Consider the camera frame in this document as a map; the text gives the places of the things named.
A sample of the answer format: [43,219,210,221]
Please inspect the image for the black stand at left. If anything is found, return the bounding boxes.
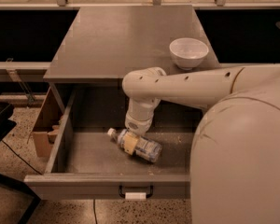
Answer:
[0,101,42,224]

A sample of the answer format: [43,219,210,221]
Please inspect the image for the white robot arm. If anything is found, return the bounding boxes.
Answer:
[122,64,280,224]

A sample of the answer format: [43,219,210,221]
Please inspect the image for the metal rail frame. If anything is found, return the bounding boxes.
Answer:
[0,0,280,105]

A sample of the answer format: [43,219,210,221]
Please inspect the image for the black floor cable at left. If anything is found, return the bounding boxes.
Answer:
[1,139,43,175]

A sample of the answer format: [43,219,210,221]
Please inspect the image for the clear plastic water bottle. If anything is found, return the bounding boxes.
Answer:
[107,128,161,163]

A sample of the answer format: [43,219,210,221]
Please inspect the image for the brown cardboard box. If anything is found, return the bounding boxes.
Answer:
[32,90,63,158]

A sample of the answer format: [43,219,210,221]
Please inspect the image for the grey drawer cabinet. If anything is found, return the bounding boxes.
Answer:
[44,6,231,116]

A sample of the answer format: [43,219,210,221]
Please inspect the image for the black drawer handle with tag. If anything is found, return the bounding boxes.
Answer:
[119,186,154,201]

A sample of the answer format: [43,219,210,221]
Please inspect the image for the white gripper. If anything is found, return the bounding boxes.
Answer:
[123,113,152,155]

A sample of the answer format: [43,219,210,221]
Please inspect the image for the white ceramic bowl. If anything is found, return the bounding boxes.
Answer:
[169,37,209,70]

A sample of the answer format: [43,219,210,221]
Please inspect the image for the open grey top drawer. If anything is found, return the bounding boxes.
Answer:
[24,86,202,200]

